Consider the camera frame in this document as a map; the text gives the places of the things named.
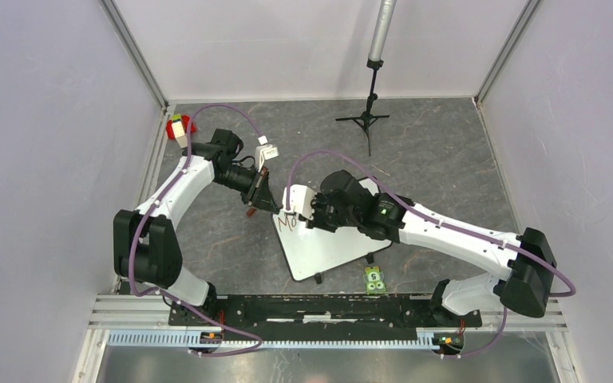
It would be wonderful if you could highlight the red multicolour toy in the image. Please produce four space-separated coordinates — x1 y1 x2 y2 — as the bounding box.
166 113 197 148

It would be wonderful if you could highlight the black tripod stand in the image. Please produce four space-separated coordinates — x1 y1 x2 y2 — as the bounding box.
335 59 390 156

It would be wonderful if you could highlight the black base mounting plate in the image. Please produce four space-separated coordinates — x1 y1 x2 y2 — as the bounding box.
168 294 483 342

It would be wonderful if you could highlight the white whiteboard black frame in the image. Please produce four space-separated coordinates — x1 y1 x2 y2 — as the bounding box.
271 177 395 284

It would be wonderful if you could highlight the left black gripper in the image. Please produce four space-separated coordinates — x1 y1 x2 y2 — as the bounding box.
214 164 279 215

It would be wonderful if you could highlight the purple cable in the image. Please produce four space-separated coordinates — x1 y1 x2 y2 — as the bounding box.
285 149 577 361
127 103 271 358

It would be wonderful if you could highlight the aluminium frame rail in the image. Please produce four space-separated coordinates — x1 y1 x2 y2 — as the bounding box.
73 294 579 382

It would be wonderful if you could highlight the green toy block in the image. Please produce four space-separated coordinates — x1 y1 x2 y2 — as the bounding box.
364 266 386 295

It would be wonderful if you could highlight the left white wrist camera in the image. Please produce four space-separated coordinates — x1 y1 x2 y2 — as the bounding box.
254 136 279 170

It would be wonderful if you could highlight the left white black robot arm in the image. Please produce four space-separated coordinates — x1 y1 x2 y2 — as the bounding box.
113 129 279 326

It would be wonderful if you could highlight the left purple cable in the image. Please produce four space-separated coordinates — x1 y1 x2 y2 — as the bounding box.
127 103 271 358

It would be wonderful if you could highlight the grey cylinder on stand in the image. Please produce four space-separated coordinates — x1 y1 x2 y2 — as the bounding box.
367 0 397 69

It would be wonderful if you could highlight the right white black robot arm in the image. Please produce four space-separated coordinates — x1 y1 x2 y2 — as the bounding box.
287 170 557 326

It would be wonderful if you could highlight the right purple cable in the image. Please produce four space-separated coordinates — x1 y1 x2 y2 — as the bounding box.
285 149 577 361

